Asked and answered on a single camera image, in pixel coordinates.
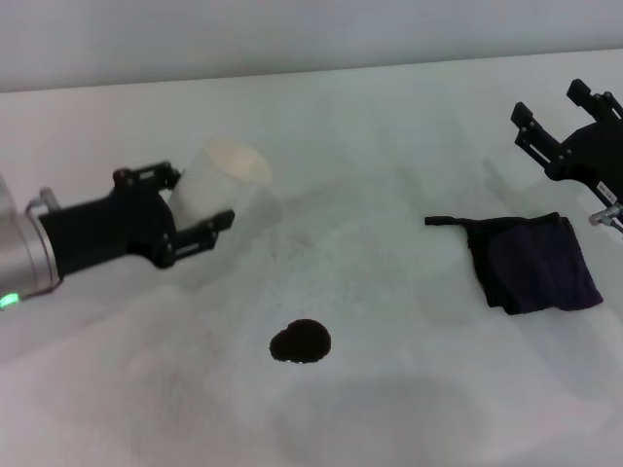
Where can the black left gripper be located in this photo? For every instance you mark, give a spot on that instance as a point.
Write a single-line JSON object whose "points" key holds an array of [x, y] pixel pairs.
{"points": [[107, 228]]}

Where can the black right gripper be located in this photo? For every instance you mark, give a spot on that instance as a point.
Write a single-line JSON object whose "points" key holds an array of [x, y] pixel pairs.
{"points": [[594, 155]]}

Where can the white paper cup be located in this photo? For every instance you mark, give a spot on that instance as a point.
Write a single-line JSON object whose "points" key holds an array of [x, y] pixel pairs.
{"points": [[209, 185]]}

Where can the dark purple rag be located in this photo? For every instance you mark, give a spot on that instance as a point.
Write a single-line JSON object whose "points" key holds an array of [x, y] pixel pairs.
{"points": [[530, 262]]}

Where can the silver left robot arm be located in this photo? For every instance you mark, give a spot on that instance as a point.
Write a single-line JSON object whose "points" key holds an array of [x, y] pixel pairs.
{"points": [[22, 258]]}

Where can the black water stain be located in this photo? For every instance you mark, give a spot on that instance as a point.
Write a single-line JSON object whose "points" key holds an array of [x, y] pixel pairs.
{"points": [[302, 340]]}

